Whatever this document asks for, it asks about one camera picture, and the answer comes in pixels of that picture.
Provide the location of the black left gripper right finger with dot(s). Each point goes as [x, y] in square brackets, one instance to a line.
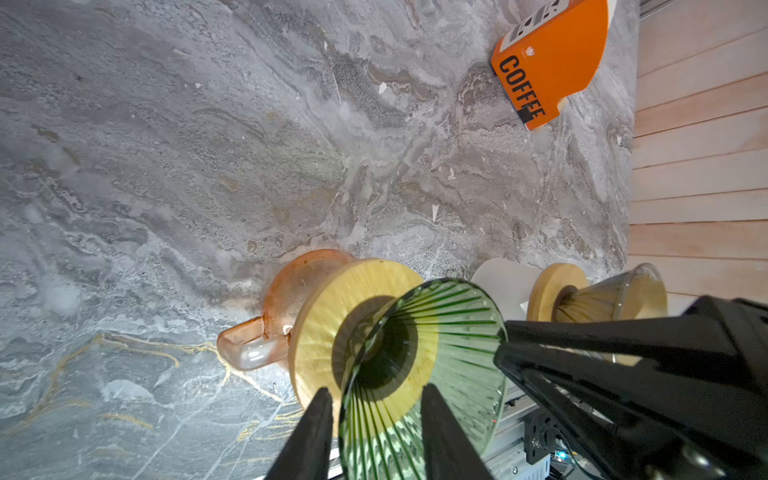
[448, 454]

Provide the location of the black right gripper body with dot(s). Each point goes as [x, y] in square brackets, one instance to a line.
[743, 320]

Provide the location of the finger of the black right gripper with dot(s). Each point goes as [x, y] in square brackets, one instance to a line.
[640, 423]
[660, 339]

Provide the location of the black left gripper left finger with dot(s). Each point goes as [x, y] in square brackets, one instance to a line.
[306, 455]

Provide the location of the clear glass dripper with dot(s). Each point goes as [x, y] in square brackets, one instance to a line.
[606, 300]

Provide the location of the brown paper coffee filter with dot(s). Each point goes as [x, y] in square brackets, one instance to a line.
[651, 300]

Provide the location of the green glass dripper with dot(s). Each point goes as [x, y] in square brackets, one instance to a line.
[444, 332]

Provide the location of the orange glass pitcher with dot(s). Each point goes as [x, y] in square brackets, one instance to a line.
[265, 339]

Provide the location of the wooden ring dripper stand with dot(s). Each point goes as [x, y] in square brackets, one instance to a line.
[554, 284]

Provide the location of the frosted white mug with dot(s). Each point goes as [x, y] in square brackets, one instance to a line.
[509, 284]

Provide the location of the orange coffee filter box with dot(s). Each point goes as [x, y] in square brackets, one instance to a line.
[550, 55]

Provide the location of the aluminium rail base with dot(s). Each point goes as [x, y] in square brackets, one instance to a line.
[516, 444]

